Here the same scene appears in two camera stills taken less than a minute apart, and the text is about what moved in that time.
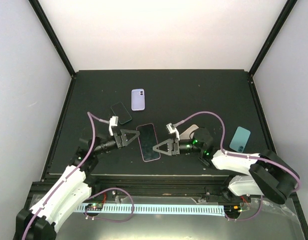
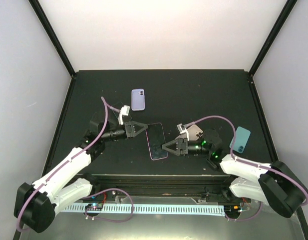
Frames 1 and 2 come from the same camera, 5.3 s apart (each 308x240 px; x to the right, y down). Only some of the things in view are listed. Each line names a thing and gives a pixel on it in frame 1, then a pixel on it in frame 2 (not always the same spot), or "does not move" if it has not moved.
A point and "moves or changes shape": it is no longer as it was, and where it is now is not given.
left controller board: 94,206 does not move
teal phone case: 240,139 does not move
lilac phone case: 138,99 does not move
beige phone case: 188,134 does not move
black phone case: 148,139 moves or changes shape
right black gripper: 169,142 → 181,144
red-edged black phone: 147,140 moves or changes shape
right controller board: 232,210 does not move
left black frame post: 53,36 does not move
